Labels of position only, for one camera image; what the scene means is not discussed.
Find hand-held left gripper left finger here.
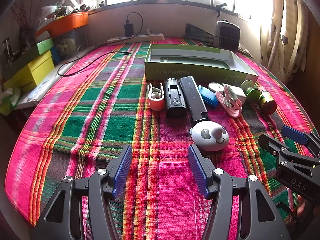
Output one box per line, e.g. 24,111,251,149
31,145,133,240

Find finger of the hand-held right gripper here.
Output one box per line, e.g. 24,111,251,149
258,133,320,167
281,125,320,157

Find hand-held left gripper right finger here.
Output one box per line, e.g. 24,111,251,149
188,144,292,240

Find white panda-face gadget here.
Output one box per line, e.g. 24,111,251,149
189,121,230,152

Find brown bottle with red cap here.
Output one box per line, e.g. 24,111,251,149
257,87,278,114

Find green and white spool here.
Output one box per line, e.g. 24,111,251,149
241,80,262,103

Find pink plastic clip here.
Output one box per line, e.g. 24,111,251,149
215,84,243,118

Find white charger plug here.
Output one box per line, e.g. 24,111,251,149
229,85,247,104

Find blue small packet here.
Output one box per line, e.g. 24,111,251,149
198,85,218,110

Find long black rectangular device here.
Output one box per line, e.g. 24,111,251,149
179,76,209,125

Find black battery holder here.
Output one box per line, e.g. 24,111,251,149
164,78,187,118

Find pink and white cable winder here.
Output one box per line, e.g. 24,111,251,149
147,83,165,111

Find white tape roll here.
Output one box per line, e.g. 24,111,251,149
208,82,225,93

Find green cardboard box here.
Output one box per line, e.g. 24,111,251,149
144,44,259,88

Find person's right hand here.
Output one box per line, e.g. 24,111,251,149
296,194,313,214

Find plaid blanket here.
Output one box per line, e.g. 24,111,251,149
5,37,315,227

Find heart-print curtain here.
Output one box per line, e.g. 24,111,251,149
260,0,309,80

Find white plastic envelope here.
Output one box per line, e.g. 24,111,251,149
14,67,65,109

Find grey fan heater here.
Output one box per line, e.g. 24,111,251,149
214,20,241,51

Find white power strip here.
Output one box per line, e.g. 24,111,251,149
107,32,165,46

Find green and white plastic bag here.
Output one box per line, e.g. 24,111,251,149
0,87,22,115

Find clear plastic container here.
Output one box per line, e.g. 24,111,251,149
52,29,88,63

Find black window hook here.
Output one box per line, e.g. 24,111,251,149
215,4,228,17

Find orange storage bin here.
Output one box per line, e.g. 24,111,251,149
35,12,89,38

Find pile of clutter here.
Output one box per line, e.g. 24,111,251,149
37,0,88,22

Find dried branches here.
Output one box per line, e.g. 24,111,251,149
12,0,38,45

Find black usb cable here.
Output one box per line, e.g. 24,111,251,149
57,52,132,76

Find black charger cable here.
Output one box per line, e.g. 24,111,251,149
126,12,144,38

